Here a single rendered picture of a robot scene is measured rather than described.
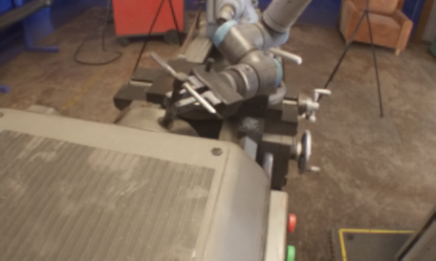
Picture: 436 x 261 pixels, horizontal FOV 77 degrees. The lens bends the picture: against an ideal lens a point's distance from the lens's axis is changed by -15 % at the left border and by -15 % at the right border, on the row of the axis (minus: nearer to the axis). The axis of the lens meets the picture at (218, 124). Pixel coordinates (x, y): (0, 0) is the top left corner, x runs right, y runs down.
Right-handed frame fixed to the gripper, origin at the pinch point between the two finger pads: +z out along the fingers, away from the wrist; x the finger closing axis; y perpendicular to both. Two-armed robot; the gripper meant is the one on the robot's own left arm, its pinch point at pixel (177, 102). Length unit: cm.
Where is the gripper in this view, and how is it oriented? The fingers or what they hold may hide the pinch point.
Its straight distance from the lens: 66.1
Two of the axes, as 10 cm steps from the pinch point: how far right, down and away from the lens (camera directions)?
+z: -6.9, 2.9, -6.6
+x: 6.4, 6.6, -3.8
